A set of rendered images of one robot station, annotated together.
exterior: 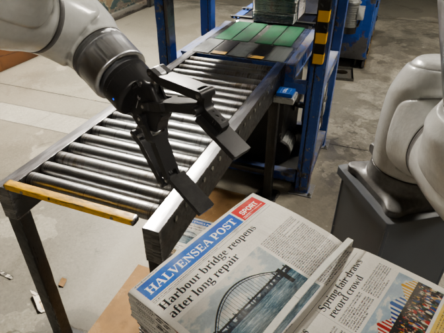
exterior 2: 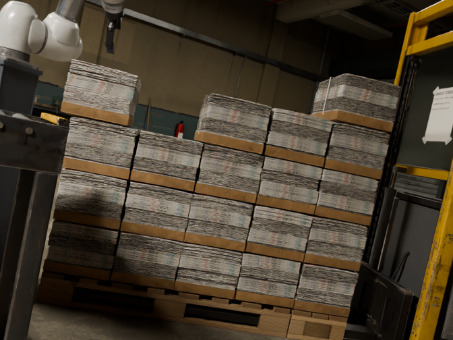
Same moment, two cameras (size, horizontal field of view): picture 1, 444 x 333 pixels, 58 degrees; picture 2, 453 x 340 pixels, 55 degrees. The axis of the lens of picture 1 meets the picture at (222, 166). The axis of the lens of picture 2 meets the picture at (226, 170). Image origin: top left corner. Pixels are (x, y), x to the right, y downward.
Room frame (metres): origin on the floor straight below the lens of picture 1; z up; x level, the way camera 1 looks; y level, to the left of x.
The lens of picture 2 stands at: (1.54, 1.68, 0.84)
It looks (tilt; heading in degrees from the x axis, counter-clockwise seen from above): 3 degrees down; 219
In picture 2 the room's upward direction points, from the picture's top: 12 degrees clockwise
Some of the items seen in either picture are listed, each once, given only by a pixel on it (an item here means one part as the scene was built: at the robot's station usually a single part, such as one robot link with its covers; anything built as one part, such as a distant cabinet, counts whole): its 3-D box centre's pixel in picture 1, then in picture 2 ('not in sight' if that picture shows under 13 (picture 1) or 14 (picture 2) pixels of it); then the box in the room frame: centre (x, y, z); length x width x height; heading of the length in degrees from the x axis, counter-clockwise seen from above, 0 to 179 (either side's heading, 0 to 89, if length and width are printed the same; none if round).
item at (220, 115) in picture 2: not in sight; (230, 125); (-0.12, 0.30, 0.95); 0.38 x 0.29 x 0.23; 50
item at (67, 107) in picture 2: not in sight; (98, 114); (0.42, -0.02, 0.86); 0.29 x 0.16 x 0.04; 139
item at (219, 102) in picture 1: (193, 100); not in sight; (1.60, 0.12, 0.77); 0.47 x 0.05 x 0.05; 69
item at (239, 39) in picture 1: (254, 46); not in sight; (2.42, -0.20, 0.75); 0.70 x 0.65 x 0.10; 159
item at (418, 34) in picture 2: not in sight; (387, 157); (-1.11, 0.74, 0.97); 0.09 x 0.09 x 1.75; 49
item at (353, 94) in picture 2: not in sight; (329, 206); (-0.56, 0.69, 0.65); 0.39 x 0.30 x 1.29; 49
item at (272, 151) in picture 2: not in sight; (284, 154); (-0.34, 0.50, 0.86); 0.38 x 0.29 x 0.04; 49
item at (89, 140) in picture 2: not in sight; (183, 224); (-0.02, 0.21, 0.42); 1.17 x 0.39 x 0.83; 139
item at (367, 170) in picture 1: (402, 169); (6, 56); (0.70, -0.38, 1.03); 0.22 x 0.18 x 0.06; 13
